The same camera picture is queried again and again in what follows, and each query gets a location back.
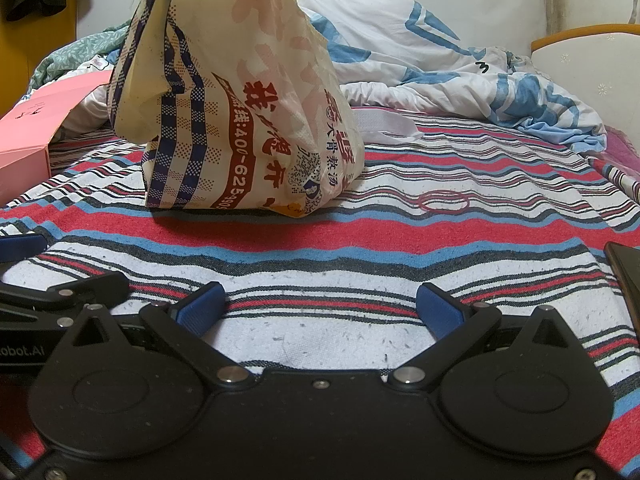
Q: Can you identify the maroon cloth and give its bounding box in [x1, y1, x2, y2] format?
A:
[586, 126, 640, 207]

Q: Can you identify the black phone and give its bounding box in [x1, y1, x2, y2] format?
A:
[603, 241, 640, 342]

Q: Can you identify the pink cardboard box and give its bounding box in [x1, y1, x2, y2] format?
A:
[0, 71, 114, 208]

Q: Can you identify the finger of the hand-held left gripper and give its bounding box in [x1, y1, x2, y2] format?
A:
[0, 272, 131, 329]
[0, 233, 49, 267]

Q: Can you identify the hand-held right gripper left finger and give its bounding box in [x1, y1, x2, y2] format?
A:
[59, 281, 257, 391]

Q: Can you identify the green floral cloth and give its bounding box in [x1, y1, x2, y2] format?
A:
[29, 22, 136, 95]

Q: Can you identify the red hair tie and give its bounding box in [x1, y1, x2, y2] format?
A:
[418, 190, 471, 214]

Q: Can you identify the yellow wardrobe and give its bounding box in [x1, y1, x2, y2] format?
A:
[0, 0, 82, 113]

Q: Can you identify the cream printed shopping bag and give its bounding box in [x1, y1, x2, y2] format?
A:
[109, 0, 422, 220]

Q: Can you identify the white and blue quilt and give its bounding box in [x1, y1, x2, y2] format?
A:
[60, 0, 609, 155]

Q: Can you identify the white headboard with orange trim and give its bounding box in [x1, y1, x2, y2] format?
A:
[530, 29, 640, 135]

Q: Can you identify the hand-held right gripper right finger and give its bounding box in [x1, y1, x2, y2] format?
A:
[386, 281, 584, 391]

